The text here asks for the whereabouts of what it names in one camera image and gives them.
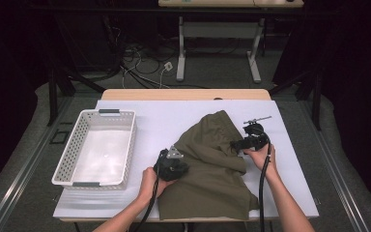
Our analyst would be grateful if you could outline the white perforated plastic basket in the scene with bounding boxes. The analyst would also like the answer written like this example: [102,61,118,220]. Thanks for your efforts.
[51,108,138,191]

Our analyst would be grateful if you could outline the person's left hand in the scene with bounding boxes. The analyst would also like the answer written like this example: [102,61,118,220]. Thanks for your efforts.
[138,166,177,202]

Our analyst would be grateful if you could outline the black curtain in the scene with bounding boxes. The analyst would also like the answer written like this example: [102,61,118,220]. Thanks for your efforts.
[0,0,51,194]
[322,0,371,214]

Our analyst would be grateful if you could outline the white board sheet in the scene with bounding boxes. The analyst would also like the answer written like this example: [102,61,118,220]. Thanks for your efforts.
[52,99,320,220]

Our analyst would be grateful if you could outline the desk with white legs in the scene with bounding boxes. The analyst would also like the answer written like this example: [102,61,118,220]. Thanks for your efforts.
[157,0,304,84]

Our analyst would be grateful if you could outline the black hanging cable bundle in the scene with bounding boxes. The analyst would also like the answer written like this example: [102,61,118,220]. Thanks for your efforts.
[101,15,124,75]

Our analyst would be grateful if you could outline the person's right hand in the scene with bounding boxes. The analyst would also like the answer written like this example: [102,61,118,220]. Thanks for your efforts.
[243,144,278,177]

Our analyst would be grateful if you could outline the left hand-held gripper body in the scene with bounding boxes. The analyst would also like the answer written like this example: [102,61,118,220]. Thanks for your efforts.
[153,145,190,182]

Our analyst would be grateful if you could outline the black crossbar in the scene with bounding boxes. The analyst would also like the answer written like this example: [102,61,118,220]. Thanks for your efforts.
[28,7,342,15]

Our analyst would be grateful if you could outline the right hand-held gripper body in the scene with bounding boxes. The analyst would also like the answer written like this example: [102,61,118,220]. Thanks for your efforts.
[243,115,272,152]

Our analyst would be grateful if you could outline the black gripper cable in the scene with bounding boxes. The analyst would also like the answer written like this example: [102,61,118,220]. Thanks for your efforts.
[258,139,274,232]
[131,148,170,232]

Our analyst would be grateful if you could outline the tangle of floor cables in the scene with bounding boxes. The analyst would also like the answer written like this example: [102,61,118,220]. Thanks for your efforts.
[120,44,207,90]

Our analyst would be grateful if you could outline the black metal stand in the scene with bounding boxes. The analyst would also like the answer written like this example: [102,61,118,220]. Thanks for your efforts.
[269,69,323,131]
[46,62,107,128]

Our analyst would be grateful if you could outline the aluminium floor rail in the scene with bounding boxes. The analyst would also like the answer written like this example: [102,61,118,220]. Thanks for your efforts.
[0,96,75,232]
[300,100,370,232]

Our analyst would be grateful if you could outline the olive green shorts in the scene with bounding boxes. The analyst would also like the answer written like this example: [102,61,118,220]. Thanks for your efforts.
[157,109,260,221]

